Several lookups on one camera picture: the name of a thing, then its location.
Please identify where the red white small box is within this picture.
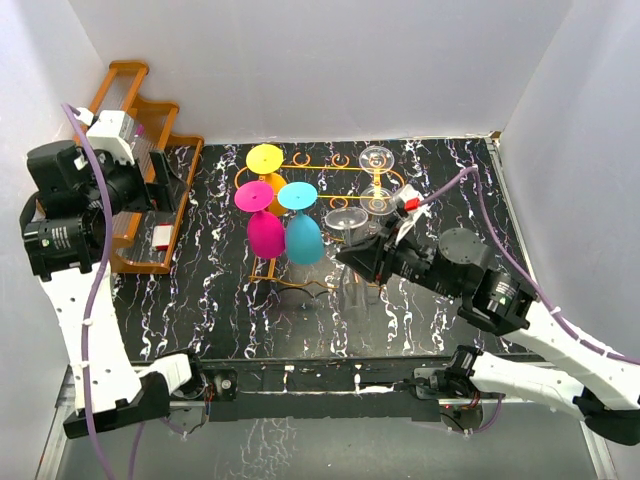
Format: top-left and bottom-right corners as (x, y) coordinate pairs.
(151, 224), (173, 251)

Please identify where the orange wooden shelf rack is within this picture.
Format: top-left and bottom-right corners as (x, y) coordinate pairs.
(89, 60), (204, 274)

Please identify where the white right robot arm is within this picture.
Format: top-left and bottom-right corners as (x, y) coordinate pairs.
(336, 227), (639, 446)

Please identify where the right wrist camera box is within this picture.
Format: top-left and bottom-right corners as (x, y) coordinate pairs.
(392, 184), (427, 245)

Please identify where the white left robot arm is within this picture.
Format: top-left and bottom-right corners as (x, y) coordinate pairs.
(19, 140), (207, 439)

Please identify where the clear champagne flute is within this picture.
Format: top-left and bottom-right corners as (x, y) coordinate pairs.
(324, 207), (369, 323)

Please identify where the short clear wine glass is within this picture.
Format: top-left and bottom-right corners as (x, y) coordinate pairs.
(360, 184), (397, 234)

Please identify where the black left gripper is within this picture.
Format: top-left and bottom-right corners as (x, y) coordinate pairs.
(81, 146), (186, 219)

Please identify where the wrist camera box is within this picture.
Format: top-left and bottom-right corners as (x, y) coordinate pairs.
(392, 184), (427, 245)
(75, 107), (135, 166)

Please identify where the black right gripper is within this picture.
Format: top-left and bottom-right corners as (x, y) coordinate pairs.
(338, 216), (462, 301)

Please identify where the black base bar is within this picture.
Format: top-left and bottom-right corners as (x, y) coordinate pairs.
(149, 357), (506, 424)

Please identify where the pink plastic wine glass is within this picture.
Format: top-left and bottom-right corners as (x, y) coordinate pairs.
(234, 180), (285, 259)

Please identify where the gold wire wine glass rack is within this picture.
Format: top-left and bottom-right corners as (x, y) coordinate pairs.
(234, 151), (406, 291)

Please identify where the blue plastic wine glass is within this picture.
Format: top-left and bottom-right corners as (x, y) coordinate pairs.
(278, 182), (324, 265)

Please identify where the orange plastic wine glass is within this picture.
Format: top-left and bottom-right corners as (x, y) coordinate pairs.
(246, 144), (287, 217)

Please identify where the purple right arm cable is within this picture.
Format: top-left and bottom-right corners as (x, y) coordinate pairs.
(419, 164), (640, 436)

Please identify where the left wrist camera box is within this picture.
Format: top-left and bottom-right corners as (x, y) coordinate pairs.
(75, 107), (135, 166)

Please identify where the tall clear wine glass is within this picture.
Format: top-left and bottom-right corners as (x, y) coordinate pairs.
(358, 146), (395, 173)

